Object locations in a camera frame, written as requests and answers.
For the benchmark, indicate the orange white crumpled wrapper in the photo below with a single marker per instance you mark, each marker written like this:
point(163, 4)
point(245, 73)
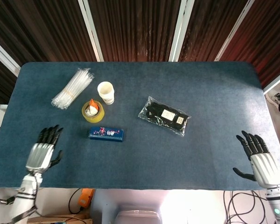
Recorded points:
point(92, 110)

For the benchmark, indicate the orange device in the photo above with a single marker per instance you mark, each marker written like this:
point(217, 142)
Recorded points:
point(85, 198)

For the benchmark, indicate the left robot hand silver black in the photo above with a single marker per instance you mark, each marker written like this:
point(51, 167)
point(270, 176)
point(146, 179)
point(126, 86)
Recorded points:
point(39, 156)

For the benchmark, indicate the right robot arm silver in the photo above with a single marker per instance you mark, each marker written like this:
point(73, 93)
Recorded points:
point(278, 205)

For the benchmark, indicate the white paper cup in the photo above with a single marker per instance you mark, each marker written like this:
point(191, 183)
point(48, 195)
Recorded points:
point(107, 98)

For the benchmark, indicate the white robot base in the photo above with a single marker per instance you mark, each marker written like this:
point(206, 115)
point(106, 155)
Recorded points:
point(137, 217)

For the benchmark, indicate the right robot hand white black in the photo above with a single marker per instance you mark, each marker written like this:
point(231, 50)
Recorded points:
point(268, 169)

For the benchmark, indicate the white sneaker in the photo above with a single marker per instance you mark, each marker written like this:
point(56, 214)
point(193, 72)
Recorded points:
point(277, 98)

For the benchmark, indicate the yellow tape roll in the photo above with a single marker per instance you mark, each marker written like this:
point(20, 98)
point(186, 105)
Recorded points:
point(93, 118)

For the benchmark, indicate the dark brown curtain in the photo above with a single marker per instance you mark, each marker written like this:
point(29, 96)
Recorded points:
point(266, 35)
point(42, 30)
point(135, 30)
point(207, 28)

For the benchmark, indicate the black gloves in plastic bag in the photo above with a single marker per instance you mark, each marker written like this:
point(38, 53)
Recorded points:
point(163, 114)

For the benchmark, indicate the bundle of clear wrapped straws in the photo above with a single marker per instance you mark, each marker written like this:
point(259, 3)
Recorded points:
point(72, 87)

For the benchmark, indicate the white frame post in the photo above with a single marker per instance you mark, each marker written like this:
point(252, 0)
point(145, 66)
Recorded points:
point(276, 81)
point(180, 30)
point(234, 32)
point(4, 58)
point(92, 32)

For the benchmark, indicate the brown cardboard box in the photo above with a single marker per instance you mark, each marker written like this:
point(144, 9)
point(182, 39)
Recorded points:
point(67, 219)

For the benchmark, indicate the blue glasses case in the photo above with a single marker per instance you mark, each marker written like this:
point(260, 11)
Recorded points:
point(107, 134)

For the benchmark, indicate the blue table cloth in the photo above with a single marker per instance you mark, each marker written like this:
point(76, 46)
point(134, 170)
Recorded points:
point(177, 81)

